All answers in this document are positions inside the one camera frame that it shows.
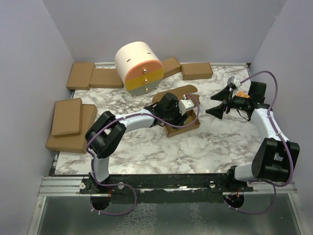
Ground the cardboard box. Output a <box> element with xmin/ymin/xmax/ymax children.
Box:
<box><xmin>46</xmin><ymin>104</ymin><xmax>97</xmax><ymax>153</ymax></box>
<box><xmin>162</xmin><ymin>57</ymin><xmax>181</xmax><ymax>79</ymax></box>
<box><xmin>152</xmin><ymin>85</ymin><xmax>200</xmax><ymax>137</ymax></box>
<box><xmin>66</xmin><ymin>62</ymin><xmax>95</xmax><ymax>90</ymax></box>
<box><xmin>181</xmin><ymin>62</ymin><xmax>213</xmax><ymax>80</ymax></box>
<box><xmin>89</xmin><ymin>68</ymin><xmax>123</xmax><ymax>89</ymax></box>
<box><xmin>51</xmin><ymin>98</ymin><xmax>83</xmax><ymax>137</ymax></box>

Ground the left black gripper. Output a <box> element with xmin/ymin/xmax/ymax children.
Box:
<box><xmin>164</xmin><ymin>102</ymin><xmax>188</xmax><ymax>129</ymax></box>

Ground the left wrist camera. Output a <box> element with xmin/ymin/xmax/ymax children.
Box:
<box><xmin>178</xmin><ymin>99</ymin><xmax>195</xmax><ymax>115</ymax></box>

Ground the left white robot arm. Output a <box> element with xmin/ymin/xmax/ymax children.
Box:
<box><xmin>85</xmin><ymin>93</ymin><xmax>196</xmax><ymax>193</ymax></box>

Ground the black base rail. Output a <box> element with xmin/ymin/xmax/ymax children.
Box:
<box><xmin>80</xmin><ymin>173</ymin><xmax>253</xmax><ymax>204</ymax></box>

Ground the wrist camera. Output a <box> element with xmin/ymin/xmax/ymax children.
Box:
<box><xmin>178</xmin><ymin>99</ymin><xmax>195</xmax><ymax>115</ymax></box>
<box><xmin>227</xmin><ymin>76</ymin><xmax>242</xmax><ymax>90</ymax></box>

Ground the orange paperback book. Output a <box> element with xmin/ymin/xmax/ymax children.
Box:
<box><xmin>236</xmin><ymin>91</ymin><xmax>250</xmax><ymax>98</ymax></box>

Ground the round pastel drawer cabinet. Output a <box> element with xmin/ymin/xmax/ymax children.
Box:
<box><xmin>114</xmin><ymin>42</ymin><xmax>164</xmax><ymax>96</ymax></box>

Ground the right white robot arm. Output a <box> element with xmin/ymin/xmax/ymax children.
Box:
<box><xmin>206</xmin><ymin>76</ymin><xmax>300</xmax><ymax>191</ymax></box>

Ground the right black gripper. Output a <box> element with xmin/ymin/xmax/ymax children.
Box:
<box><xmin>206</xmin><ymin>85</ymin><xmax>251</xmax><ymax>119</ymax></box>

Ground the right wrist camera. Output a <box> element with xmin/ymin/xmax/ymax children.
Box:
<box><xmin>227</xmin><ymin>76</ymin><xmax>242</xmax><ymax>90</ymax></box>

